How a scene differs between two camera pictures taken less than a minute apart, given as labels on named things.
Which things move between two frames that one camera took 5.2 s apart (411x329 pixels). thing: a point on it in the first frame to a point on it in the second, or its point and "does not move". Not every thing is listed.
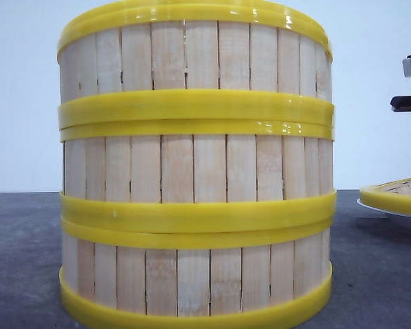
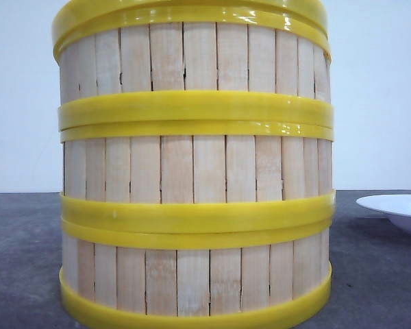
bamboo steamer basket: x=225 y=64 does not move
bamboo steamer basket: x=138 y=274 does not move
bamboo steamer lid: x=405 y=195 to x=71 y=10
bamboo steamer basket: x=198 y=176 does not move
